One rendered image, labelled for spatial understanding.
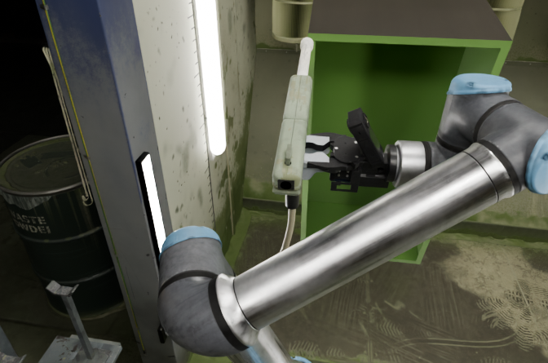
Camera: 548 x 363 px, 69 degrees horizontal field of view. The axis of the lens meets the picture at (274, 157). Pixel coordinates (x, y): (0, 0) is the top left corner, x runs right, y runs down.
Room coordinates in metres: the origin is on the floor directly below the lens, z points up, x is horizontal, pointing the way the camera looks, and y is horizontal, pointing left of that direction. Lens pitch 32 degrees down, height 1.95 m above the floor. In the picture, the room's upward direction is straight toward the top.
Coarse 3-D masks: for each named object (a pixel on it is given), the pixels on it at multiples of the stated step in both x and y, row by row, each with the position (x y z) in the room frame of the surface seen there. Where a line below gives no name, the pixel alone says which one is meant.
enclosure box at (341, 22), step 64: (320, 0) 1.49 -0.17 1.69; (384, 0) 1.48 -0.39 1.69; (448, 0) 1.47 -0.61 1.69; (320, 64) 1.64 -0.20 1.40; (384, 64) 1.61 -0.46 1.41; (448, 64) 1.57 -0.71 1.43; (320, 128) 1.71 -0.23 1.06; (384, 128) 1.67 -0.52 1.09; (320, 192) 1.80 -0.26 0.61; (384, 192) 1.75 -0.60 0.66
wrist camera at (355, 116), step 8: (352, 112) 0.63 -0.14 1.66; (360, 112) 0.63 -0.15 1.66; (352, 120) 0.61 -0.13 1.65; (360, 120) 0.60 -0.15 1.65; (368, 120) 0.62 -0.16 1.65; (352, 128) 0.60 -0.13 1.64; (360, 128) 0.60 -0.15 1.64; (368, 128) 0.61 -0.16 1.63; (360, 136) 0.60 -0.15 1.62; (368, 136) 0.60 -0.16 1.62; (360, 144) 0.61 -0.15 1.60; (368, 144) 0.61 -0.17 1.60; (376, 144) 0.62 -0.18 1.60; (368, 152) 0.61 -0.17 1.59; (376, 152) 0.61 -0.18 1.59; (368, 160) 0.61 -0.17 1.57; (376, 160) 0.61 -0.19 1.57
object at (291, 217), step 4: (292, 212) 0.68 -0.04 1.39; (288, 216) 0.69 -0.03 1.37; (292, 216) 0.68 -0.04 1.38; (288, 220) 0.69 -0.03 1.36; (292, 220) 0.68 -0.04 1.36; (288, 224) 0.69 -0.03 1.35; (292, 224) 0.69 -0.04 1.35; (288, 228) 0.69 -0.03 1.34; (292, 228) 0.69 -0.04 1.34; (288, 232) 0.69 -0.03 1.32; (292, 232) 0.69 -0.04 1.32; (288, 236) 0.69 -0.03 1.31; (284, 240) 0.69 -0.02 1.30; (288, 240) 0.69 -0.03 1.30; (284, 244) 0.69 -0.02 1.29; (288, 244) 0.69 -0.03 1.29; (284, 248) 0.69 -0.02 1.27
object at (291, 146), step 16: (304, 48) 0.95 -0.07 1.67; (304, 64) 0.87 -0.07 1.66; (304, 80) 0.80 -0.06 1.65; (288, 96) 0.74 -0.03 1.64; (304, 96) 0.74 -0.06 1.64; (288, 112) 0.69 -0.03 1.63; (304, 112) 0.69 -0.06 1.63; (288, 128) 0.64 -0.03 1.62; (304, 128) 0.64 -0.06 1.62; (288, 144) 0.58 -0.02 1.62; (304, 144) 0.61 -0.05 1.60; (288, 160) 0.54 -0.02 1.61; (272, 176) 0.53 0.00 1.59; (288, 176) 0.53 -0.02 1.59; (272, 192) 0.54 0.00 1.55; (288, 192) 0.53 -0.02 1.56; (288, 208) 0.67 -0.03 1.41
